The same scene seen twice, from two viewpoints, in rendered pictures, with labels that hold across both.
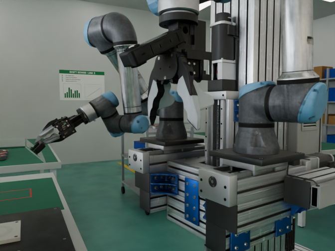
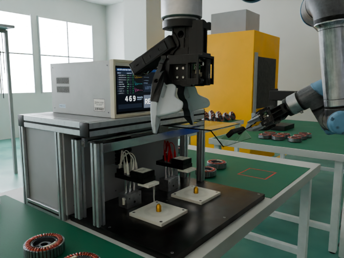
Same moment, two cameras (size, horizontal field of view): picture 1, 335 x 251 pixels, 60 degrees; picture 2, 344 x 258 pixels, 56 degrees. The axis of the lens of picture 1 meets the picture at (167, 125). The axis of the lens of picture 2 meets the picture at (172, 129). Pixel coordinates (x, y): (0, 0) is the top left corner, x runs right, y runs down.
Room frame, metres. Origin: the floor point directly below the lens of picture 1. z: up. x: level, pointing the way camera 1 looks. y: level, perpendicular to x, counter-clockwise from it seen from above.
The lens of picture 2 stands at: (0.26, -0.56, 1.24)
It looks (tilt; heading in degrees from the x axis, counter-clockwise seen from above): 8 degrees down; 64
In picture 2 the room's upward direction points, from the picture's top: straight up
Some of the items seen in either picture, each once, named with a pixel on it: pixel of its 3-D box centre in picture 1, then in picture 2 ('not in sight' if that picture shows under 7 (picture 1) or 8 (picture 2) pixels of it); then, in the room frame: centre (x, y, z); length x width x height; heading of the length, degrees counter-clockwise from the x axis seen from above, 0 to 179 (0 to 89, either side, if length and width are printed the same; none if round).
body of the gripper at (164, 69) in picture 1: (181, 52); (185, 55); (0.54, -0.03, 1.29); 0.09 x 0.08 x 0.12; 125
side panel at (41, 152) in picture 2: not in sight; (43, 170); (0.34, 0.72, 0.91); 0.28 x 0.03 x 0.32; 116
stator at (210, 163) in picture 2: not in sight; (216, 164); (1.28, 0.96, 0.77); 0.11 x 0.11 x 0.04
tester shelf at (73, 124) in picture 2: not in sight; (120, 116); (0.66, 0.79, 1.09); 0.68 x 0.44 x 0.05; 26
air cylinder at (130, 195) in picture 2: not in sight; (130, 198); (0.63, 0.58, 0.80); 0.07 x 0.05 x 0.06; 26
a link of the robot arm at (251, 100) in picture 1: (258, 102); not in sight; (0.97, -0.30, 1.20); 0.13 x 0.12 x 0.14; 42
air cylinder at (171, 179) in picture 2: not in sight; (169, 183); (0.85, 0.69, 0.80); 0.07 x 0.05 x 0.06; 26
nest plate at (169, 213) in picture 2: not in sight; (158, 212); (0.70, 0.45, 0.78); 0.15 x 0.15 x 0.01; 26
